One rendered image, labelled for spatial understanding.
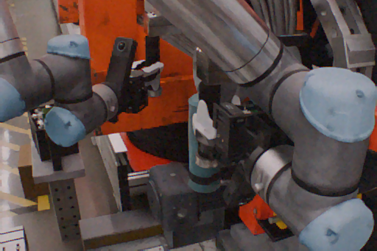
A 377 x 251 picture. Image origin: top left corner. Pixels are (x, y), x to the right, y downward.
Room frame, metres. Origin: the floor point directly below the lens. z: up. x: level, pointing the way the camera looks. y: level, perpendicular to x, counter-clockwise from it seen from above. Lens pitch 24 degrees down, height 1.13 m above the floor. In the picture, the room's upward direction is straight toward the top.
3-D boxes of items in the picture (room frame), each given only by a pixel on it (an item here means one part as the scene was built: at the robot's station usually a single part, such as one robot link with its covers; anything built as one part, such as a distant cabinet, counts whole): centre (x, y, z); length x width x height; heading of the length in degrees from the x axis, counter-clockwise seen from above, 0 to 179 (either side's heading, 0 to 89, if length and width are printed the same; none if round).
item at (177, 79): (1.35, -0.06, 0.69); 0.52 x 0.17 x 0.35; 111
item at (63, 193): (1.25, 0.49, 0.21); 0.10 x 0.10 x 0.42; 21
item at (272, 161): (0.41, -0.11, 0.85); 0.08 x 0.05 x 0.08; 112
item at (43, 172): (1.22, 0.48, 0.44); 0.43 x 0.17 x 0.03; 21
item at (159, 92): (0.94, 0.09, 0.83); 0.04 x 0.04 x 0.16
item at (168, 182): (1.15, -0.08, 0.26); 0.42 x 0.18 x 0.35; 111
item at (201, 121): (0.58, -0.02, 0.85); 0.09 x 0.03 x 0.06; 30
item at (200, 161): (0.62, -0.03, 0.83); 0.04 x 0.04 x 0.16
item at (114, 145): (2.42, 0.66, 0.28); 2.47 x 0.09 x 0.22; 21
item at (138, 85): (0.81, 0.14, 0.80); 0.12 x 0.08 x 0.09; 156
